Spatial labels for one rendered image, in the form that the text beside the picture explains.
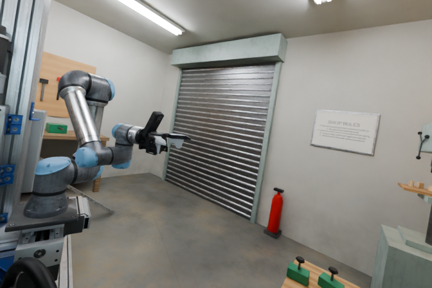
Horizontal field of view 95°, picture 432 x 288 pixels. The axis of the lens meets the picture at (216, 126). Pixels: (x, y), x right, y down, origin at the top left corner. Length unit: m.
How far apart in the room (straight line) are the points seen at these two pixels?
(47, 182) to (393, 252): 2.03
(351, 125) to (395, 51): 0.88
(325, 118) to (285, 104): 0.54
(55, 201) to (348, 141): 2.65
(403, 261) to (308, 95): 1.85
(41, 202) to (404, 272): 2.08
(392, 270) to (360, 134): 1.35
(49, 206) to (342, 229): 2.71
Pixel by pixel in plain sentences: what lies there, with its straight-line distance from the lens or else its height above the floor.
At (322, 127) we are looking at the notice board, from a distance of 2.80.
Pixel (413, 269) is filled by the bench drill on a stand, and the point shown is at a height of 0.61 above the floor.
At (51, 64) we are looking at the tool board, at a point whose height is 1.80.
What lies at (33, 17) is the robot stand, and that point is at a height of 1.66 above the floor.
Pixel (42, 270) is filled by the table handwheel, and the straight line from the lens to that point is 0.63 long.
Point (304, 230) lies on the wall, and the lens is 3.03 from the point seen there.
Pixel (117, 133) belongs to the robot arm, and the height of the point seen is 1.21.
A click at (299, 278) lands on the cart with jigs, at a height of 0.55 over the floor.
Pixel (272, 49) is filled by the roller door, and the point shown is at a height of 2.44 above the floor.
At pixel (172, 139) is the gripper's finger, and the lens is 0.84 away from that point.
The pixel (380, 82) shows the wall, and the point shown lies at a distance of 2.87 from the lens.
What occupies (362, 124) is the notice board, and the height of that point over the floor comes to 1.58.
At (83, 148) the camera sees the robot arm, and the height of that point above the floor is 1.15.
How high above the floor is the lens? 1.32
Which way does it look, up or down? level
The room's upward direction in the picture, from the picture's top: 9 degrees clockwise
